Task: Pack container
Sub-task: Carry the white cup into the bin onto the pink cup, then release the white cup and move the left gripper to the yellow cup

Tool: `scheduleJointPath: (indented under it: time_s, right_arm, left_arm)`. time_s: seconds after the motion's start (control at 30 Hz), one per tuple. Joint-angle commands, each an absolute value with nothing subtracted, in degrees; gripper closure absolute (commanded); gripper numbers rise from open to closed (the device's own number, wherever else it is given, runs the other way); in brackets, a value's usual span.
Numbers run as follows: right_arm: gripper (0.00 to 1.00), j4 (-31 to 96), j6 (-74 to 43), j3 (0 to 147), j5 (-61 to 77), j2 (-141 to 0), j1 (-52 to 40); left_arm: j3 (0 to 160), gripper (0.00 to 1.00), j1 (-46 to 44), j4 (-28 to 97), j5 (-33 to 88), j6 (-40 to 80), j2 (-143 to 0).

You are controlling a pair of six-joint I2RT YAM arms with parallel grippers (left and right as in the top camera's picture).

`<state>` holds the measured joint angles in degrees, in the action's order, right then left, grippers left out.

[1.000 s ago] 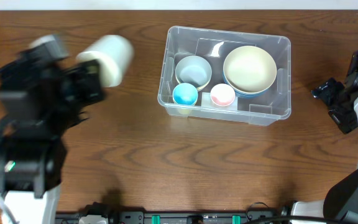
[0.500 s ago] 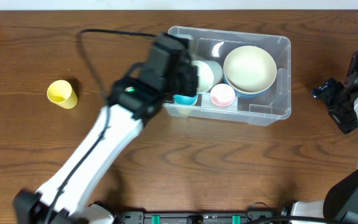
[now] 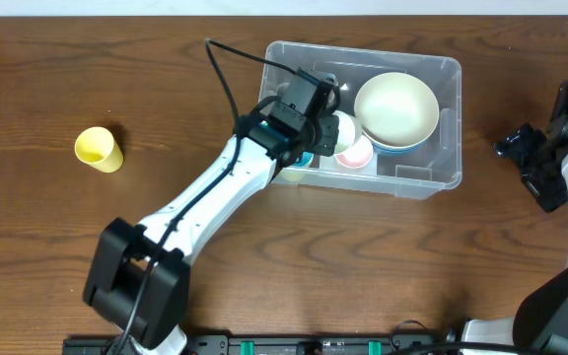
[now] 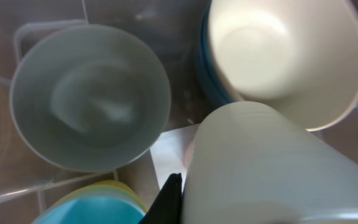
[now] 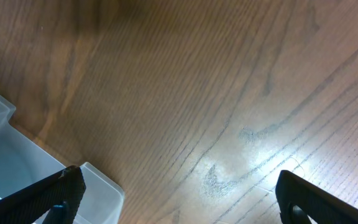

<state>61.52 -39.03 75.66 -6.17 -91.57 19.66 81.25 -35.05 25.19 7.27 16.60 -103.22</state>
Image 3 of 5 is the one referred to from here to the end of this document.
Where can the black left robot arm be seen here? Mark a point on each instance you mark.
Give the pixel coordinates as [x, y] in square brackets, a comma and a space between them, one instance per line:
[140, 274]

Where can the clear plastic storage bin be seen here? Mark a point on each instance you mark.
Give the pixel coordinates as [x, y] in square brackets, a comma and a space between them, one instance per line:
[434, 167]

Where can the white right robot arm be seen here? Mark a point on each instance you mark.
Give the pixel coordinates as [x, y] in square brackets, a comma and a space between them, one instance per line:
[541, 321]

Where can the light blue cup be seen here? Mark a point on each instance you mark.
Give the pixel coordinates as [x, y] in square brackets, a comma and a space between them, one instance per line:
[305, 160]

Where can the beige bowl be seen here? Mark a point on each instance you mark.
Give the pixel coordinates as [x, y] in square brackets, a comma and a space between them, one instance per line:
[400, 109]

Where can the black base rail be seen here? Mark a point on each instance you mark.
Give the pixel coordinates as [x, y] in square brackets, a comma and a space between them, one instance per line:
[402, 343]

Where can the pink cup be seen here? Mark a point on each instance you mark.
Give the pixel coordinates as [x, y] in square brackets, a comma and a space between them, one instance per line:
[358, 155]

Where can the dark blue bowl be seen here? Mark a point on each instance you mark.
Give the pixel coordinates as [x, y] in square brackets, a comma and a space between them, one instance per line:
[385, 149]

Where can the yellow cup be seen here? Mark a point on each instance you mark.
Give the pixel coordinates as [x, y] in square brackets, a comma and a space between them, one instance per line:
[97, 148]
[293, 174]

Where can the pale blue small bowl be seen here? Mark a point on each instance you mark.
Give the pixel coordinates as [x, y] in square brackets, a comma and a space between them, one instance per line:
[281, 90]

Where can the white cup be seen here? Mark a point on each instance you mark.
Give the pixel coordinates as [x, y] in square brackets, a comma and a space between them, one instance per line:
[349, 131]

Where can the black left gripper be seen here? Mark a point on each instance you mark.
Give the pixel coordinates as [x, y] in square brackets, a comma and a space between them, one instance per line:
[327, 132]

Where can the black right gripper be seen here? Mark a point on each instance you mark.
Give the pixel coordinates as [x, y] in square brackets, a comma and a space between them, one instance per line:
[521, 148]

